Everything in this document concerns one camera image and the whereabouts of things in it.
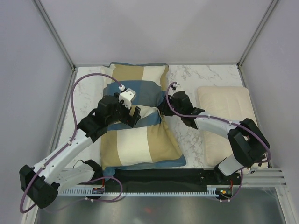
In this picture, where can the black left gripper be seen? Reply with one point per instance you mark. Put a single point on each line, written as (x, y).
(131, 120)

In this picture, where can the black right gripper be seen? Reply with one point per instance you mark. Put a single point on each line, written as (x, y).
(163, 107)

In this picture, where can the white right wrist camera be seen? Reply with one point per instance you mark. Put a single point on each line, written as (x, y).
(176, 87)

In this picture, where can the aluminium extrusion rail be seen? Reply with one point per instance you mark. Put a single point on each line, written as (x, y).
(268, 177)

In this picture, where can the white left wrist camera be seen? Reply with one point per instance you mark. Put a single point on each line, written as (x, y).
(126, 96)

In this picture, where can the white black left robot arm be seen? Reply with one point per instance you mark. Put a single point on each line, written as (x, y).
(41, 182)

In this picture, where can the aluminium frame post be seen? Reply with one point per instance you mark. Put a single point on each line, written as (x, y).
(53, 31)
(266, 16)

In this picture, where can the aluminium left frame post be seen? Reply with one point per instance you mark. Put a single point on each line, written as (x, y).
(53, 31)

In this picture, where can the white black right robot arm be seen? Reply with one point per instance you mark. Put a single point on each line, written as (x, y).
(225, 116)

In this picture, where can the aluminium right frame post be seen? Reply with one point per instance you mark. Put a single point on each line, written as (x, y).
(266, 16)

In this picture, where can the white slotted cable duct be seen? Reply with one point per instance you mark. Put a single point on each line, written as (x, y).
(96, 190)

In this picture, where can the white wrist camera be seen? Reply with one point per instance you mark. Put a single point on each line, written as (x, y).
(126, 96)
(176, 87)

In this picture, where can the blue beige checkered pillowcase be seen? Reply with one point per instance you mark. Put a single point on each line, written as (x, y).
(151, 143)

